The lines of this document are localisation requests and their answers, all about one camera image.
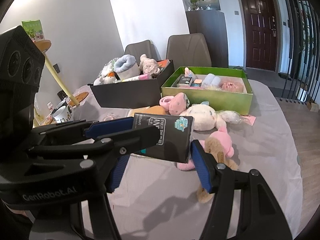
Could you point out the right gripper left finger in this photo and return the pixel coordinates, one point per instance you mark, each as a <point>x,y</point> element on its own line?
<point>111,169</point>

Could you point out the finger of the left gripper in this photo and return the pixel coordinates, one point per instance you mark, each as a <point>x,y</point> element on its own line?
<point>82,129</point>
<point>120,142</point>

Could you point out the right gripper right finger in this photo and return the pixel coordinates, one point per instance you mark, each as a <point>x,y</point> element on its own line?
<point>260,215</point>

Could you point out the black tissue pack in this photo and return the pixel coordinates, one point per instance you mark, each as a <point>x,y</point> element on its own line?
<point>184,82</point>
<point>175,134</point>

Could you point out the left human hand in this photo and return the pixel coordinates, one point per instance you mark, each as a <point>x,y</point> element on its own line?
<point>17,212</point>

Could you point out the pink tape roll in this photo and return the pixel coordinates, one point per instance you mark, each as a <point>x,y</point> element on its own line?
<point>110,116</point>

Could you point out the white printed mug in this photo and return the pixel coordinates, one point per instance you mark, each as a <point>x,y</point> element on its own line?
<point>64,114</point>

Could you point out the black storage box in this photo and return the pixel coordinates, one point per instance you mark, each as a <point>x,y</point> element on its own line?
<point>132,94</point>

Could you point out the orange round plush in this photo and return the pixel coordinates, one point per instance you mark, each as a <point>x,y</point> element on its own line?
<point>157,110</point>

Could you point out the beige bunny plush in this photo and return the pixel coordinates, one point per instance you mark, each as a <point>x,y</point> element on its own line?
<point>149,66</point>

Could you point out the brown plush toy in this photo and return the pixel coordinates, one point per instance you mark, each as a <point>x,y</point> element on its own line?
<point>208,171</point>

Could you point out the pink strawberry slipper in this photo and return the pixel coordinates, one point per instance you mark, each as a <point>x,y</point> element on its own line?
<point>175,105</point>

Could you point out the pink plush toy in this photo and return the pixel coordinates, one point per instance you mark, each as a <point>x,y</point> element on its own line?
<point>219,144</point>

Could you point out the grey dining chair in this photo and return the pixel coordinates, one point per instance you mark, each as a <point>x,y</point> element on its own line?
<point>188,50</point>
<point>145,47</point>

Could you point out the pink paper card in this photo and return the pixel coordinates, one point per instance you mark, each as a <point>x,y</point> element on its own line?
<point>247,119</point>

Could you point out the white cinnamoroll plush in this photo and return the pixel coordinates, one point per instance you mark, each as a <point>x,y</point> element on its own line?
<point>206,118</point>

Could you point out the green carton box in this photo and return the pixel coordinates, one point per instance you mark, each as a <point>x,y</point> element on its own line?
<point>34,30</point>

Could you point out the green gift box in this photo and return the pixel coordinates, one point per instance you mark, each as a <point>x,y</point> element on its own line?
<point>217,98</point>

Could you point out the pink mesh bath puff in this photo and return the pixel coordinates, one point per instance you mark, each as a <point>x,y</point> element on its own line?
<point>232,87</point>

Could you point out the dark grey cabinet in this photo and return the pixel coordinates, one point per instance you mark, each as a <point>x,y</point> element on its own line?
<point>212,24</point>

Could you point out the dark brown entrance door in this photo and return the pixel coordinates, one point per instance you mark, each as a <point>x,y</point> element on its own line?
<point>261,34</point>

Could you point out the black slat room divider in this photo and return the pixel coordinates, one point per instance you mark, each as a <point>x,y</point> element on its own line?
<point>302,73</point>

